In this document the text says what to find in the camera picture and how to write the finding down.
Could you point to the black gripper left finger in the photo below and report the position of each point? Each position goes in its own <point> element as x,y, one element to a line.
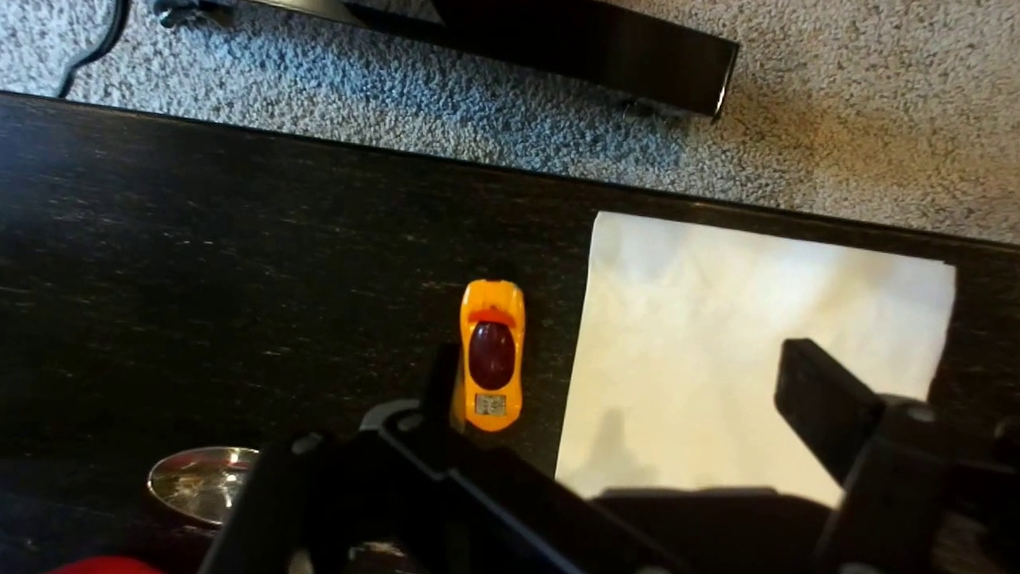
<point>410,479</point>

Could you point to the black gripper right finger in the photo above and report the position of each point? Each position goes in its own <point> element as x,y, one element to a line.
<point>917,491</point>

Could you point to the orange toy car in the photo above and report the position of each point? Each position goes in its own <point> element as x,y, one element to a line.
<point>493,337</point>

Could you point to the metal spoon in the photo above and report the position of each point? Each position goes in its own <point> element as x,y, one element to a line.
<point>202,482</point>

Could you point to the black coffee table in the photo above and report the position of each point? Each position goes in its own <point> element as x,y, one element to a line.
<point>174,281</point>

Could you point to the red bowl with snacks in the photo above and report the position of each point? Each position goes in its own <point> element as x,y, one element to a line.
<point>107,567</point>

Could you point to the black bar on carpet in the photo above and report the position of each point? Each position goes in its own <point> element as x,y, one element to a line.
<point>581,40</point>

